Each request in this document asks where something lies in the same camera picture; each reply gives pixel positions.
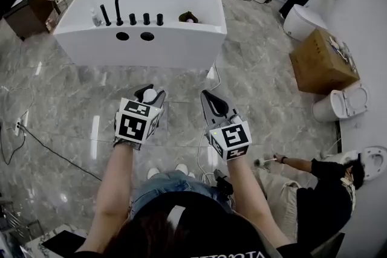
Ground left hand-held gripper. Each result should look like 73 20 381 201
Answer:
112 84 167 152

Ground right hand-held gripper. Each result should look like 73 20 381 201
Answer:
200 89 253 161

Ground white bottle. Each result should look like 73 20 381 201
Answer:
142 88 157 104

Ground white bathtub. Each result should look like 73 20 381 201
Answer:
53 0 228 71

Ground person's left forearm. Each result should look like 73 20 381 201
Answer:
83 141 135 254

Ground person's right forearm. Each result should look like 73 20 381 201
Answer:
224 155 291 249

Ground toilet brush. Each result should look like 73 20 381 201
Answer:
253 157 278 168

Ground black waist device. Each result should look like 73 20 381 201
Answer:
212 169 235 201

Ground brown plush toy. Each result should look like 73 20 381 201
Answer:
178 10 200 24

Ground person's blue denim shorts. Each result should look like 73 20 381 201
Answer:
129 170 237 222

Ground black shower wand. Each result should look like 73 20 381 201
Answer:
100 4 112 27

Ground black curved faucet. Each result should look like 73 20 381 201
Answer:
114 0 141 27

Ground large cardboard box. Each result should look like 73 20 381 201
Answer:
288 28 361 96

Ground white toilet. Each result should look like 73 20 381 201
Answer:
319 146 387 182
311 84 370 124
282 4 328 42

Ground person's black shirt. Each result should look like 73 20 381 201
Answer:
72 192 314 258

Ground pile of white fittings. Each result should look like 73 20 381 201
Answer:
327 36 359 71

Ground brown wooden desk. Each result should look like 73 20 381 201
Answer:
2 0 62 41

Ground black mat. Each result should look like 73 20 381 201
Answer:
41 230 88 258

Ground black power cable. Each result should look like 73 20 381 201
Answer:
0 121 103 182

